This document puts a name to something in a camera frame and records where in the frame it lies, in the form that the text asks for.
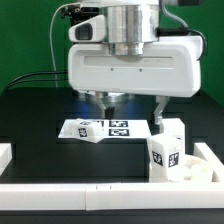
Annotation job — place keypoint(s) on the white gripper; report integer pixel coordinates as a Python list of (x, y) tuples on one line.
[(167, 66)]

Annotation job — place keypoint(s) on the white round stool seat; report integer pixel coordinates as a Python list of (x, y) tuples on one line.
[(191, 169)]

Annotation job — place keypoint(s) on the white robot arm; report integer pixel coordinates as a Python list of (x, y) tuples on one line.
[(149, 13)]

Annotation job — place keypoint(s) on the white marker sheet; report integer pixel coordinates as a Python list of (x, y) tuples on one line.
[(114, 128)]

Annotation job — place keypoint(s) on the white right fence bar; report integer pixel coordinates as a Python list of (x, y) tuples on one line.
[(203, 151)]

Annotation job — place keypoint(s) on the white fence bar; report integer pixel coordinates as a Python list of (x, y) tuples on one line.
[(118, 196), (203, 151), (5, 156)]

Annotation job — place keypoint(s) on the white front fence bar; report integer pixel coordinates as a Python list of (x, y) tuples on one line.
[(118, 196)]

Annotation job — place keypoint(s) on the white left fence bar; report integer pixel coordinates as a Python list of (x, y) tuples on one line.
[(5, 156)]

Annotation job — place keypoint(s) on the black camera stand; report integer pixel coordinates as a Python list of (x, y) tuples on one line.
[(77, 11)]

